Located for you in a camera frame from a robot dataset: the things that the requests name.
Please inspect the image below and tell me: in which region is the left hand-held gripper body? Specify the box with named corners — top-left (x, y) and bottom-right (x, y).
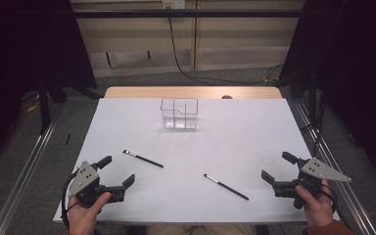
top-left (68, 160), bottom-right (125, 209)

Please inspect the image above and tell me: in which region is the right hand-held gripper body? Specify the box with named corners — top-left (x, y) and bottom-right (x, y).
top-left (272, 158), bottom-right (353, 210)

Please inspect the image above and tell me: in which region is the black makeup brush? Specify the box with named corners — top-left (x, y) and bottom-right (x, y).
top-left (203, 172), bottom-right (250, 202)
top-left (122, 149), bottom-right (165, 169)

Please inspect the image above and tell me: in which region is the clear acrylic organizer box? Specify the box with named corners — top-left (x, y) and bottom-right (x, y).
top-left (160, 97), bottom-right (199, 131)

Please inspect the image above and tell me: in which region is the person's left hand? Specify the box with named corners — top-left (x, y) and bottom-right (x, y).
top-left (68, 191), bottom-right (113, 235)

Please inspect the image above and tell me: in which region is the person's right hand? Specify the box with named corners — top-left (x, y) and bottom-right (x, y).
top-left (295, 183), bottom-right (336, 228)

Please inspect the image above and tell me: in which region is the white board sheet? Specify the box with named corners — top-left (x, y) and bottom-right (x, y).
top-left (52, 97), bottom-right (341, 225)

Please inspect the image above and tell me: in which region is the black metal stand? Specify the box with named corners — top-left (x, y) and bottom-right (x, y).
top-left (38, 76), bottom-right (52, 135)
top-left (307, 71), bottom-right (318, 125)

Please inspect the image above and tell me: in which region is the wooden table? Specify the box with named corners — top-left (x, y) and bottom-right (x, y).
top-left (103, 85), bottom-right (283, 100)

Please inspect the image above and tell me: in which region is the dark curtain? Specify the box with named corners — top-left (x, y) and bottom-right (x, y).
top-left (278, 0), bottom-right (376, 187)
top-left (0, 0), bottom-right (97, 170)

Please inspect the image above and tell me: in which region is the black horizontal bar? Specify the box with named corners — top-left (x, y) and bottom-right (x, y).
top-left (72, 9), bottom-right (303, 19)

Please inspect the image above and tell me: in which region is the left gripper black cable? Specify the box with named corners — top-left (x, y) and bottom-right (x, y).
top-left (61, 169), bottom-right (79, 229)

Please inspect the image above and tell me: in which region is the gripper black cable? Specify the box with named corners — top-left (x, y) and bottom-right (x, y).
top-left (319, 183), bottom-right (339, 214)
top-left (61, 169), bottom-right (79, 229)

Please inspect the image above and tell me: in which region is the black floor cable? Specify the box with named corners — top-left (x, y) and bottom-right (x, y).
top-left (302, 94), bottom-right (327, 158)

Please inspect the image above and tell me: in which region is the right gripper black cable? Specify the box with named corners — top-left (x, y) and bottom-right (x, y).
top-left (319, 183), bottom-right (339, 214)

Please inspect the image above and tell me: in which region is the silver metal rail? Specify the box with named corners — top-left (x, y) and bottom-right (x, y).
top-left (294, 100), bottom-right (376, 235)
top-left (0, 106), bottom-right (65, 235)

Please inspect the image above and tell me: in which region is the black wall cable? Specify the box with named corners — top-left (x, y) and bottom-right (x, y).
top-left (166, 7), bottom-right (285, 86)

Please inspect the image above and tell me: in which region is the white wall outlet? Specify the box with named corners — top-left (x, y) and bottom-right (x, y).
top-left (162, 0), bottom-right (186, 10)

